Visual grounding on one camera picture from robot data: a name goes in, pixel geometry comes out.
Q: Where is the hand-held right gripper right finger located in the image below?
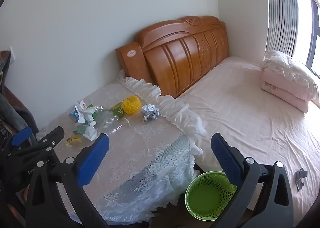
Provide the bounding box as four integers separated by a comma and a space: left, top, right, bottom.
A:
211, 133, 294, 228

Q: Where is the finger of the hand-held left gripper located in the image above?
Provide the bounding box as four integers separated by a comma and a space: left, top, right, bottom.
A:
10, 126, 65, 166
5, 127, 34, 154

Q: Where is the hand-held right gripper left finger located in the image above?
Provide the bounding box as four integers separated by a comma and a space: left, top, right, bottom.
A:
25, 133, 118, 228

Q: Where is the green plastic waste basket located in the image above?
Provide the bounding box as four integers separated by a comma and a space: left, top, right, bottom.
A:
185, 171, 237, 220

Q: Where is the yellow foam fruit net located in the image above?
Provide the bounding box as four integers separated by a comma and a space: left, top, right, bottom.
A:
122, 96, 140, 114

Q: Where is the dark clothes pile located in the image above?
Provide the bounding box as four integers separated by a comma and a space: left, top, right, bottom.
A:
0, 51, 39, 144

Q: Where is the small yellow wrapper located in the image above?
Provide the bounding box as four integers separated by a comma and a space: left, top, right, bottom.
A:
65, 134, 82, 147

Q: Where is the crumpled white green wrapper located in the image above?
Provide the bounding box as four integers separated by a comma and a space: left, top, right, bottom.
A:
75, 121, 99, 141

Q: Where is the crumpled white blue paper wrapper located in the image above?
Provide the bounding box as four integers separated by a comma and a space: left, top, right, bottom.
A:
69, 100, 88, 124

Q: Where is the clear plastic bag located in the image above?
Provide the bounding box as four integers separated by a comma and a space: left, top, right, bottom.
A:
96, 112, 130, 135

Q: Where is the crumpled white paper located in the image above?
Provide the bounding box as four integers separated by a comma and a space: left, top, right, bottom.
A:
80, 108, 97, 125

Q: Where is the white lace tablecloth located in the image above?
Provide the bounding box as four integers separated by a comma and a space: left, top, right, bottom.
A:
37, 69, 208, 226

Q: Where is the bed with pink sheet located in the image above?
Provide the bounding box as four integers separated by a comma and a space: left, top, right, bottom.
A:
175, 56, 320, 226

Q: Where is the green yellow snack packet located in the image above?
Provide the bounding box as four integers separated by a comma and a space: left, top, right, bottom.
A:
110, 102, 125, 118

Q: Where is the crumpled silver foil ball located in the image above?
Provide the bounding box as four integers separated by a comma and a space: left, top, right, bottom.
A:
141, 104, 160, 123

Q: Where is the grey metal clip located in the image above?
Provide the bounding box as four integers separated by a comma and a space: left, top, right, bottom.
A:
294, 168, 308, 190

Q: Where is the carved wooden headboard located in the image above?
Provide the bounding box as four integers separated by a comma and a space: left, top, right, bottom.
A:
115, 16, 230, 99

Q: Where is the grey pleated curtain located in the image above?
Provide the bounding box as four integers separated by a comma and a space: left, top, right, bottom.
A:
262, 0, 300, 56

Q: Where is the dark window frame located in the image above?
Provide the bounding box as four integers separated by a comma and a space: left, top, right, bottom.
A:
292, 0, 320, 79

